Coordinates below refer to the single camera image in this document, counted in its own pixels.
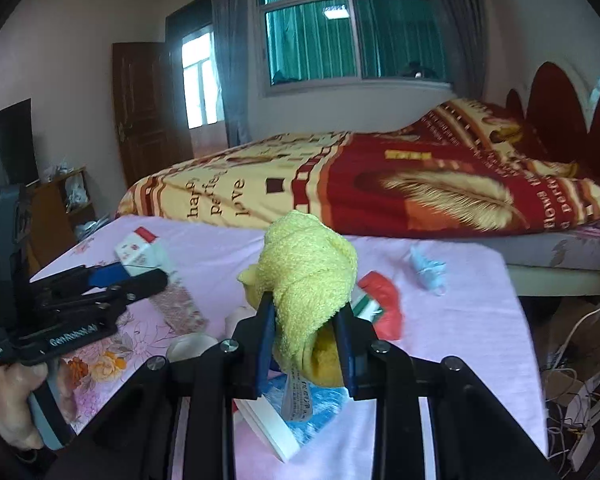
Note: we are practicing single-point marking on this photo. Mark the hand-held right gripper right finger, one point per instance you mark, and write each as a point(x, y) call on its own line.
point(348, 357)

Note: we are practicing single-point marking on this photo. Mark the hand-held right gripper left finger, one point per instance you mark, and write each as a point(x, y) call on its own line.
point(264, 345)

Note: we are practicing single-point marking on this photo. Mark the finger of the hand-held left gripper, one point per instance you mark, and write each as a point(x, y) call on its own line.
point(140, 284)
point(107, 274)

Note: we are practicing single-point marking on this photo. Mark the white red carton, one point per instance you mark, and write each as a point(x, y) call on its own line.
point(135, 252)

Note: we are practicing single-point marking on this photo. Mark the red plastic bag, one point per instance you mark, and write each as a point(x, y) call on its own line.
point(389, 310)

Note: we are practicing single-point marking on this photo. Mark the blue bowl white inside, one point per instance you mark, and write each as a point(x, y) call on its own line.
point(190, 347)

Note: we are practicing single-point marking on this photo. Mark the yellow towel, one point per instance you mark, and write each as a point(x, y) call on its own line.
point(305, 270)

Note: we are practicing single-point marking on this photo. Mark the person's left hand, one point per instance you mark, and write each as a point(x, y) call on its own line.
point(12, 405)

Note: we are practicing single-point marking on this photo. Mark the wooden cabinet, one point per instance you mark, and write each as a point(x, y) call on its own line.
point(55, 230)

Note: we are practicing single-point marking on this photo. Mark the green red white packet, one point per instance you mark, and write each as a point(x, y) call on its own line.
point(367, 305)

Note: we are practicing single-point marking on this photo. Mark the white printed wrapper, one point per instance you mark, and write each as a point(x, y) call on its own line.
point(299, 395)

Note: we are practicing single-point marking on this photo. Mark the white flat box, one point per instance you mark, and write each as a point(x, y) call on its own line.
point(270, 427)

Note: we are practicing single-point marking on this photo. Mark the white plastic bag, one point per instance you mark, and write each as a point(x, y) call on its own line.
point(76, 191)

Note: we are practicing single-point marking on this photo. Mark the black television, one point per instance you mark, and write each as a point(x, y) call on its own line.
point(5, 155)

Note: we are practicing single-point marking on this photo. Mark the white cloth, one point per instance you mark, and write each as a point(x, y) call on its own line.
point(480, 360)

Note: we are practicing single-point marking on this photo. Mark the brown wooden door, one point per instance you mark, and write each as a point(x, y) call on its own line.
point(145, 110)

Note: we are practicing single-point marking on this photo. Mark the red yellow printed blanket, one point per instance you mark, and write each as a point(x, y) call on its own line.
point(380, 185)

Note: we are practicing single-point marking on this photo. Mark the bright small window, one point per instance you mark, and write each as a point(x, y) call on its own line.
point(200, 80)

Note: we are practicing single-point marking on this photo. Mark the white router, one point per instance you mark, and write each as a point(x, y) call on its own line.
point(576, 405)

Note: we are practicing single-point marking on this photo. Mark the floral mattress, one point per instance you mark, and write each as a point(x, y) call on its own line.
point(555, 250)

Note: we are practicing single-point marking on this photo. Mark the cardboard box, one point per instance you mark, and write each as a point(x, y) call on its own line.
point(587, 335)

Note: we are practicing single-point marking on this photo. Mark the grey curtain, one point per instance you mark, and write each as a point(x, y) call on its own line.
point(452, 25)
point(230, 60)

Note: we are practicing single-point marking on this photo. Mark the white power strip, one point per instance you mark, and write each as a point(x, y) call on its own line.
point(582, 451)

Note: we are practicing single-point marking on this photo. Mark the dark red headboard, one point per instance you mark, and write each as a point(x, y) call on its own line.
point(555, 110)

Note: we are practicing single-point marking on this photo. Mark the large window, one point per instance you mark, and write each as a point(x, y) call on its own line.
point(350, 25)

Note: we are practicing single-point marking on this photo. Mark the pale green bed frame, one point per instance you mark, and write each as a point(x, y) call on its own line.
point(560, 280)

